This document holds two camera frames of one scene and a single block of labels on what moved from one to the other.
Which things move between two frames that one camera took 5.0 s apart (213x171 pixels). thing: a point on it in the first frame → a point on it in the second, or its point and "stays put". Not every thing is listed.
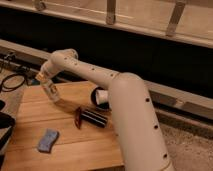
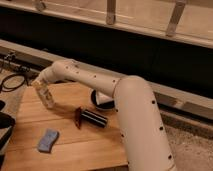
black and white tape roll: x=100 y=98 stays put
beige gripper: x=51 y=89 → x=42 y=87
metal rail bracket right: x=175 y=16 stays put
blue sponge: x=46 y=143 stays put
